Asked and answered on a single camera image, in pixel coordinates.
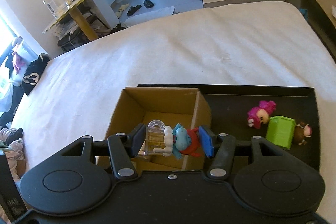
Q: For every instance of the brown cardboard box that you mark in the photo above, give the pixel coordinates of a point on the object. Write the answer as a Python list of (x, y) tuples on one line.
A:
[(186, 106)]

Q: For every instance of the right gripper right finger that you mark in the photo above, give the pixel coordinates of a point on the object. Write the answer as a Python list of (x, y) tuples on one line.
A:
[(219, 151)]

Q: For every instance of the green plastic hexagonal cup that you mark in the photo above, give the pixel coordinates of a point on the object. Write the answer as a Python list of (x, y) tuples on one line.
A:
[(280, 131)]

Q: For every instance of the black shallow tray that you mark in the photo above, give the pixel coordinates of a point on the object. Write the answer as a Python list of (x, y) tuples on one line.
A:
[(230, 104)]

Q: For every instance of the round yellow side table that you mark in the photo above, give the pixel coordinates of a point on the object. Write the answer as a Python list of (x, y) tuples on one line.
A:
[(78, 17)]

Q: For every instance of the clear glass jar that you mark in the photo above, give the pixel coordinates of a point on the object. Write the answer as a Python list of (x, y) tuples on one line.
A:
[(57, 7)]

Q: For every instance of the black ghost face cloth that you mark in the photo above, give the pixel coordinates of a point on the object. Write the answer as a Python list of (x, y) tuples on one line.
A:
[(34, 72)]

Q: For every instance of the brown haired doll figurine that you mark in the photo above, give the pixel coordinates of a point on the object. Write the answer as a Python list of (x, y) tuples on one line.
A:
[(302, 132)]

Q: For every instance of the pink monster figurine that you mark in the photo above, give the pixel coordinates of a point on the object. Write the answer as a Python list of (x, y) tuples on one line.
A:
[(260, 114)]

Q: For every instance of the blue smurf beer mug figurine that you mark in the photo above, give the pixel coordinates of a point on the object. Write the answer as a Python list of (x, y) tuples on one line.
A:
[(164, 140)]

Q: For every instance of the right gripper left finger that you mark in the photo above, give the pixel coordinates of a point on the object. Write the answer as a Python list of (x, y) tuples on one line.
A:
[(124, 147)]

